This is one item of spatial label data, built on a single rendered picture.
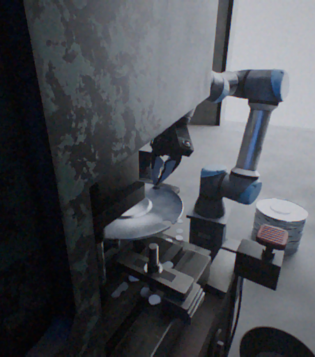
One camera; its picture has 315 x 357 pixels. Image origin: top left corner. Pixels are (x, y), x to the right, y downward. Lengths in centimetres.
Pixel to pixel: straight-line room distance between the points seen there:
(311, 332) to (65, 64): 148
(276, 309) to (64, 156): 144
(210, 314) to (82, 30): 57
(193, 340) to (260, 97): 84
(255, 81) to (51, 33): 97
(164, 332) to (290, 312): 114
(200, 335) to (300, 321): 100
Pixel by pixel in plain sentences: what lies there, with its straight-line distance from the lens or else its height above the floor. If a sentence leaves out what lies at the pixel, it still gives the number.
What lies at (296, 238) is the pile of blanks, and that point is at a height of 12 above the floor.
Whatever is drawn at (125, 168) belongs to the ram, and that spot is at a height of 93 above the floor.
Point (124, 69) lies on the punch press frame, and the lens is 28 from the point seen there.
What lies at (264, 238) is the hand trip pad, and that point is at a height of 76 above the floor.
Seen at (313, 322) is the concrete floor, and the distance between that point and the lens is 160.
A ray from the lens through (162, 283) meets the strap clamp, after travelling 50.
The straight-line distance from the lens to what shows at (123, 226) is 59.
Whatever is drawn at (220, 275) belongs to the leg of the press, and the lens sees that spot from 70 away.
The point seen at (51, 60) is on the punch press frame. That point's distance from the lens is 22.
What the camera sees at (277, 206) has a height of 25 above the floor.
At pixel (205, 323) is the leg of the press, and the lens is 63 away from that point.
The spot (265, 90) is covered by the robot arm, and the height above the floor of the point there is 101.
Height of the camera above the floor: 111
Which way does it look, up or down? 24 degrees down
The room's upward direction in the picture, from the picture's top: straight up
